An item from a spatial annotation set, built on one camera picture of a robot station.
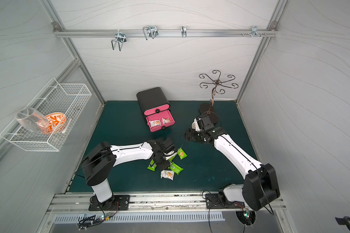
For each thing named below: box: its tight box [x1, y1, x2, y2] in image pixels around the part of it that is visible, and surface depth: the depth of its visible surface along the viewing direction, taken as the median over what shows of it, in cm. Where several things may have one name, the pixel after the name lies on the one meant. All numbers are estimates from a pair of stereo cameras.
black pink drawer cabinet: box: [136, 86, 175, 133], surface depth 100 cm
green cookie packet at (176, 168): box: [167, 161, 184, 176], surface depth 86 cm
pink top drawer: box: [143, 103, 171, 117], surface depth 97 cm
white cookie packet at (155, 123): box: [148, 119, 162, 128], surface depth 100 cm
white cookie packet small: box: [161, 117, 171, 125], surface depth 99 cm
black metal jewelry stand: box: [198, 69, 239, 114], surface depth 90 cm
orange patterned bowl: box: [41, 112, 68, 134], surface depth 68 cm
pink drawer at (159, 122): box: [145, 109, 175, 133], surface depth 100 cm
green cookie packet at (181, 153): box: [176, 147, 188, 160], surface depth 92 cm
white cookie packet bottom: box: [160, 169, 175, 181], surface depth 83 cm
